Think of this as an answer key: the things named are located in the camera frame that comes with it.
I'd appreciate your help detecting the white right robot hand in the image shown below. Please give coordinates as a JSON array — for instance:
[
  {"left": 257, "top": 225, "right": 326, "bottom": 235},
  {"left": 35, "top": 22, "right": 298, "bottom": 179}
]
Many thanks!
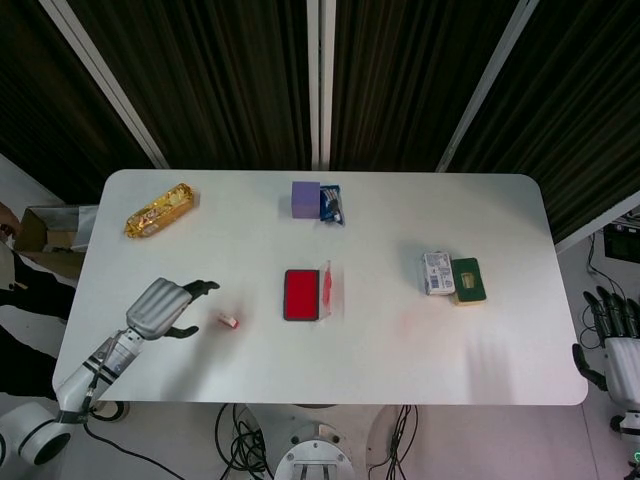
[{"left": 571, "top": 285, "right": 640, "bottom": 407}]

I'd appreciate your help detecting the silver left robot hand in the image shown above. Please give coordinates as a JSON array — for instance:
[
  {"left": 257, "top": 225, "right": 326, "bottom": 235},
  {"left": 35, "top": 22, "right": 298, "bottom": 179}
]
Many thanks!
[{"left": 124, "top": 277, "right": 221, "bottom": 343}]

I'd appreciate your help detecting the grey round robot base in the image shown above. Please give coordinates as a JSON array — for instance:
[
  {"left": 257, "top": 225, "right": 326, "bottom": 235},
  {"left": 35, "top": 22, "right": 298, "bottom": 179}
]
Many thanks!
[{"left": 273, "top": 421, "right": 367, "bottom": 480}]

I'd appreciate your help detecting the gold foil snack package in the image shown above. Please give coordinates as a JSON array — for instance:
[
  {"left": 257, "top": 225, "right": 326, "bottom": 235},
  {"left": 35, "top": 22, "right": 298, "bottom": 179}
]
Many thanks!
[{"left": 123, "top": 182, "right": 201, "bottom": 240}]

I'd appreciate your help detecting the black monitor with equipment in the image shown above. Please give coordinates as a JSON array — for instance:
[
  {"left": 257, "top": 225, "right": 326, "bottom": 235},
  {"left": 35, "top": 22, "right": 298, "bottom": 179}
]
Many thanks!
[{"left": 601, "top": 209, "right": 640, "bottom": 264}]

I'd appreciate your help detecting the person in dark clothing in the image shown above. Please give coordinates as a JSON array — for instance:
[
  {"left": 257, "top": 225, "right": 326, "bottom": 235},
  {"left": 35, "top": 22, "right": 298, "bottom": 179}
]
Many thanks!
[{"left": 0, "top": 201, "right": 77, "bottom": 399}]

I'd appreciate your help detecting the brown cardboard box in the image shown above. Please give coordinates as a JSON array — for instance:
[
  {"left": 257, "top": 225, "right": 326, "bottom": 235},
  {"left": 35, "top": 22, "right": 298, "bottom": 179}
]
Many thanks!
[{"left": 13, "top": 206, "right": 87, "bottom": 279}]

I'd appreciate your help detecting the red ink pad clear lid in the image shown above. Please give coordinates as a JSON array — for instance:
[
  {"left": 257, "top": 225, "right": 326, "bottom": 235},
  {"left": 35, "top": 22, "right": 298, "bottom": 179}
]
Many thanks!
[{"left": 282, "top": 259, "right": 347, "bottom": 324}]

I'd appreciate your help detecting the green yellow scrubbing sponge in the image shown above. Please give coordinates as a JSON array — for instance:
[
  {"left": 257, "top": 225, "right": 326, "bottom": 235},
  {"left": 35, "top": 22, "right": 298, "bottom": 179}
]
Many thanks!
[{"left": 449, "top": 256, "right": 489, "bottom": 307}]

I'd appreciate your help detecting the purple foam cube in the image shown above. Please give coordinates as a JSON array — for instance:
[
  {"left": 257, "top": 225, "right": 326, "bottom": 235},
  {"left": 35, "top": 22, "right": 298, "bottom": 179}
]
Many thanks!
[{"left": 291, "top": 180, "right": 323, "bottom": 221}]

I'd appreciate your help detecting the white blue printed carton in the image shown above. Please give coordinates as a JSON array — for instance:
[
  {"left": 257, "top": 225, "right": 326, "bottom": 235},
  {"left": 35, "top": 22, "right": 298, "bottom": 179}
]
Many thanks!
[{"left": 423, "top": 250, "right": 458, "bottom": 298}]

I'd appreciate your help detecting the blue cookie snack packet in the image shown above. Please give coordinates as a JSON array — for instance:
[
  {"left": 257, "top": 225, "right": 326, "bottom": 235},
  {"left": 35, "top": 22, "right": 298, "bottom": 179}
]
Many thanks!
[{"left": 318, "top": 183, "right": 347, "bottom": 228}]

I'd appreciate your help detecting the dark pleated curtain panel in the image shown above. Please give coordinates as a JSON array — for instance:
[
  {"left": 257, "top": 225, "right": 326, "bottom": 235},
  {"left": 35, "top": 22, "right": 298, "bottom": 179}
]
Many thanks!
[
  {"left": 67, "top": 0, "right": 314, "bottom": 172},
  {"left": 329, "top": 0, "right": 524, "bottom": 172}
]

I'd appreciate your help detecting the white frame rail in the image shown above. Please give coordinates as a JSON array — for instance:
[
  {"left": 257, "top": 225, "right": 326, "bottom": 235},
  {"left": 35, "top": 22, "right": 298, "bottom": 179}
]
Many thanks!
[{"left": 553, "top": 198, "right": 640, "bottom": 255}]

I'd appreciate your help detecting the black cable from arm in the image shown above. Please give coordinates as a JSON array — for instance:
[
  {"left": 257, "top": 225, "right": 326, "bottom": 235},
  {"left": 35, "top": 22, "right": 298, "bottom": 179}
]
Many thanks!
[{"left": 81, "top": 423, "right": 174, "bottom": 480}]

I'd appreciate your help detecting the black cable bundle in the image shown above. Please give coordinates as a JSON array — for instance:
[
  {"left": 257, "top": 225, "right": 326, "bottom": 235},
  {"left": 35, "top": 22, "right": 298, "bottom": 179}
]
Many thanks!
[
  {"left": 213, "top": 402, "right": 275, "bottom": 480},
  {"left": 366, "top": 403, "right": 420, "bottom": 480}
]

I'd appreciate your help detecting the white slanted frame post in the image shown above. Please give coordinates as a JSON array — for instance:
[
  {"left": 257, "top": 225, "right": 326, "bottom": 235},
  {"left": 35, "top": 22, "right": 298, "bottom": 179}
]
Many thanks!
[
  {"left": 435, "top": 0, "right": 540, "bottom": 174},
  {"left": 38, "top": 0, "right": 170, "bottom": 170}
]

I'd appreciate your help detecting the white double upright frame post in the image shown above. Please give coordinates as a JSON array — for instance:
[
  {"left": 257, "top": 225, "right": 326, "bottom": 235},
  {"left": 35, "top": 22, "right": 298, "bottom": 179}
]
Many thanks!
[{"left": 306, "top": 0, "right": 337, "bottom": 169}]

